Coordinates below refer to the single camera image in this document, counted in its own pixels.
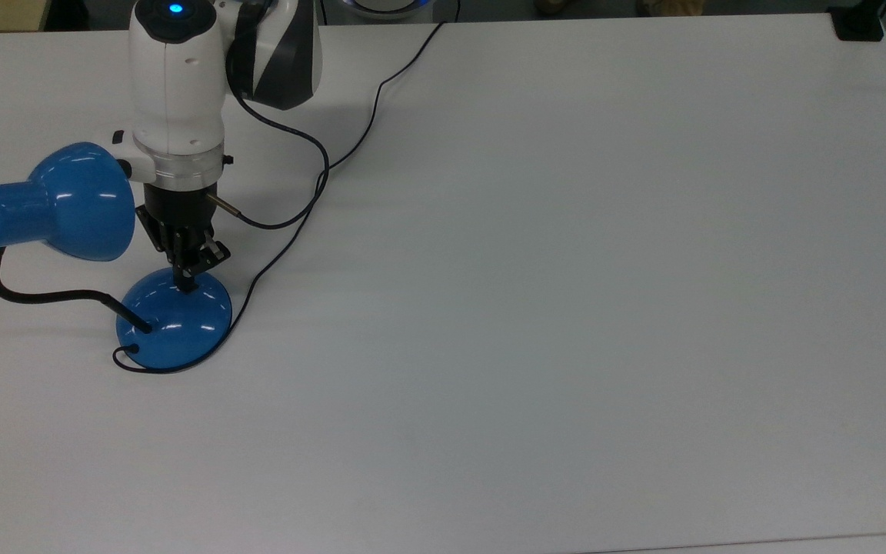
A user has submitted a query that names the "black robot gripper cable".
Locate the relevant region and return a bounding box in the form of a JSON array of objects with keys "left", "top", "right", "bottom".
[{"left": 206, "top": 31, "right": 331, "bottom": 230}]

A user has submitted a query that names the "white robot base blue ring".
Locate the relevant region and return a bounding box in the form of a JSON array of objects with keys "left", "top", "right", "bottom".
[{"left": 341, "top": 0, "right": 438, "bottom": 18}]

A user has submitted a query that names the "black lamp power cable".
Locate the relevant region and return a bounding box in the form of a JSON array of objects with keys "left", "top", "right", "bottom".
[{"left": 112, "top": 22, "right": 445, "bottom": 375}]

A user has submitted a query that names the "black table clamp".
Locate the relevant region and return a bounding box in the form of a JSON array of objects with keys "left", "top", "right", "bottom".
[{"left": 826, "top": 0, "right": 886, "bottom": 42}]

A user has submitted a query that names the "blue gooseneck desk lamp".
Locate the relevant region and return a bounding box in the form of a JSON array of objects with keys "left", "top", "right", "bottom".
[{"left": 0, "top": 142, "right": 234, "bottom": 370}]

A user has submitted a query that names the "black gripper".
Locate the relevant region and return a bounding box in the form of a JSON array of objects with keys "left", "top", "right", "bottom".
[{"left": 135, "top": 180, "right": 232, "bottom": 295}]

